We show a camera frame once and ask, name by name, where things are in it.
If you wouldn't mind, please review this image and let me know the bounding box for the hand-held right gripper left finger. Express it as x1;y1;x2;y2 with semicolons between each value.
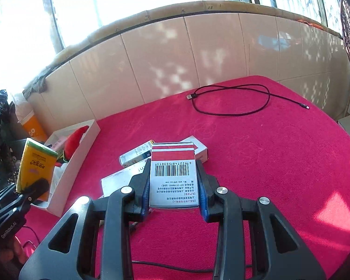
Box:
19;165;152;280

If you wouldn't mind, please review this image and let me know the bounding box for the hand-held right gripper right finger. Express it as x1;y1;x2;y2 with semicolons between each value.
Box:
195;160;327;280

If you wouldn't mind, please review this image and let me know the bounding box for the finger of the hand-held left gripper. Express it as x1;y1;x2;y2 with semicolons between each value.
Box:
16;178;50;207

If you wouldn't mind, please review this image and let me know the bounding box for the yellow box green edge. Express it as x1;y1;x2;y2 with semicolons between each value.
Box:
16;138;59;202

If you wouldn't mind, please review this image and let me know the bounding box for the red striped silver box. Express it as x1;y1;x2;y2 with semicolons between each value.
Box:
150;141;200;209

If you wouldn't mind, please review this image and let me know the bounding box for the white cardboard box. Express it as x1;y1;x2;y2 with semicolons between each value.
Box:
26;119;101;218

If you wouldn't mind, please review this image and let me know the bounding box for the person's left hand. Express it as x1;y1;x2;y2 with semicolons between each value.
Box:
1;238;28;280

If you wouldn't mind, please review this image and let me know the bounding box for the flat white box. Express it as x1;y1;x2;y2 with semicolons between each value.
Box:
101;159;152;197

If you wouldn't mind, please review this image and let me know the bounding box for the white blue yellow medicine box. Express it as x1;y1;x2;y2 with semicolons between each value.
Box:
119;140;155;167

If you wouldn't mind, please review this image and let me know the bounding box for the white box red print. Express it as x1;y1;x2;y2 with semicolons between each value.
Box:
181;136;208;164

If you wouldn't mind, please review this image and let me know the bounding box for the pink box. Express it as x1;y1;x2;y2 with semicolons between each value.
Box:
51;136;70;151

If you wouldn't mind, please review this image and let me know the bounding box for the orange paper cup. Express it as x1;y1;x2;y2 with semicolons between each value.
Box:
20;114;49;143

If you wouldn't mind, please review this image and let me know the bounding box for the red plush toy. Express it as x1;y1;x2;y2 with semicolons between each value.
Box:
63;125;89;158

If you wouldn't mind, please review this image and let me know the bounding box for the grey cloth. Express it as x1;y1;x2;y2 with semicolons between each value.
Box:
23;74;49;97

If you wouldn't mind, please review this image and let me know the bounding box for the tan window ledge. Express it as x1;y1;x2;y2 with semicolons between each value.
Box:
23;0;343;94

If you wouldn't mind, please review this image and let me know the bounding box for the thin black cable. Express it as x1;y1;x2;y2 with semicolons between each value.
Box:
130;222;254;275

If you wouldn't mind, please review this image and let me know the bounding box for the black usb cable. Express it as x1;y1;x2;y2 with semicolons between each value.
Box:
187;84;311;116

